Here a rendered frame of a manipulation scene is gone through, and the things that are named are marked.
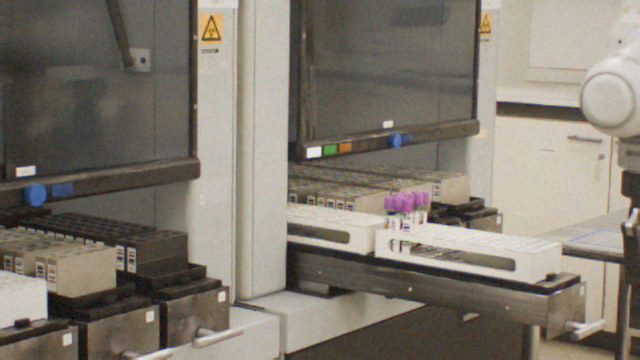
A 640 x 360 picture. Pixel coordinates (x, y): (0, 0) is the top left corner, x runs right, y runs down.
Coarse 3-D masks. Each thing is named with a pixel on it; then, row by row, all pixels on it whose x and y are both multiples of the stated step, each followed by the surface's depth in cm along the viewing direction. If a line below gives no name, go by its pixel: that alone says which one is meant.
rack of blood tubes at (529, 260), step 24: (384, 240) 203; (408, 240) 200; (432, 240) 197; (456, 240) 195; (480, 240) 196; (504, 240) 195; (528, 240) 197; (432, 264) 198; (456, 264) 195; (480, 264) 204; (504, 264) 201; (528, 264) 187; (552, 264) 192
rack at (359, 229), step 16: (288, 208) 221; (304, 208) 222; (320, 208) 222; (288, 224) 225; (304, 224) 225; (320, 224) 211; (336, 224) 209; (352, 224) 207; (368, 224) 207; (288, 240) 216; (304, 240) 213; (320, 240) 211; (336, 240) 221; (352, 240) 207; (368, 240) 207
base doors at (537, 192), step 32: (512, 128) 449; (544, 128) 441; (576, 128) 434; (512, 160) 451; (544, 160) 443; (576, 160) 435; (608, 160) 428; (512, 192) 452; (544, 192) 444; (576, 192) 436; (608, 192) 429; (512, 224) 454; (544, 224) 446; (608, 288) 433; (608, 320) 435
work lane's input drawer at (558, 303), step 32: (288, 256) 214; (320, 256) 209; (352, 256) 207; (352, 288) 206; (384, 288) 202; (416, 288) 198; (448, 288) 194; (480, 288) 191; (512, 288) 189; (544, 288) 185; (576, 288) 191; (512, 320) 188; (544, 320) 185; (576, 320) 193
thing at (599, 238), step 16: (576, 224) 235; (592, 224) 235; (608, 224) 236; (544, 240) 219; (560, 240) 219; (576, 240) 220; (592, 240) 220; (608, 240) 220; (576, 256) 214; (592, 256) 212; (608, 256) 211; (624, 288) 255; (624, 304) 255; (624, 320) 256; (528, 336) 222; (624, 336) 256; (528, 352) 222; (624, 352) 257
